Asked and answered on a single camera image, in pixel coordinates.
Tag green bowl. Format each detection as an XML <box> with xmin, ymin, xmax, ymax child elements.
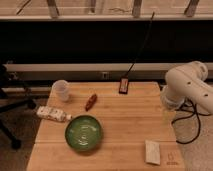
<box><xmin>65</xmin><ymin>115</ymin><xmax>103</xmax><ymax>152</ymax></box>

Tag black cable on device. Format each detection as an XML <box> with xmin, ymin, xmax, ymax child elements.
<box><xmin>126</xmin><ymin>11</ymin><xmax>156</xmax><ymax>79</ymax></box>

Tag small black red device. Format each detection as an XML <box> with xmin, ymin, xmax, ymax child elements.
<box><xmin>119</xmin><ymin>78</ymin><xmax>129</xmax><ymax>94</ymax></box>

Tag plastic bottle with label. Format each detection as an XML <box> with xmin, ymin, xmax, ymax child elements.
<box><xmin>37</xmin><ymin>106</ymin><xmax>72</xmax><ymax>122</ymax></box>

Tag black office chair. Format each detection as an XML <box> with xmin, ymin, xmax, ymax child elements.
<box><xmin>0</xmin><ymin>64</ymin><xmax>37</xmax><ymax>150</ymax></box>

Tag translucent plastic cup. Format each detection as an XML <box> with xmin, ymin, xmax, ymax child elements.
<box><xmin>52</xmin><ymin>80</ymin><xmax>69</xmax><ymax>102</ymax></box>

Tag red pepper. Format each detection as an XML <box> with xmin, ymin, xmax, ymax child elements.
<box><xmin>85</xmin><ymin>94</ymin><xmax>97</xmax><ymax>111</ymax></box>

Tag white sponge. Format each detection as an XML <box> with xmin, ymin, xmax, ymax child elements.
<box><xmin>145</xmin><ymin>140</ymin><xmax>160</xmax><ymax>165</ymax></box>

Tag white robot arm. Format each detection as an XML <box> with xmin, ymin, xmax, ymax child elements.
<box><xmin>160</xmin><ymin>61</ymin><xmax>213</xmax><ymax>114</ymax></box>

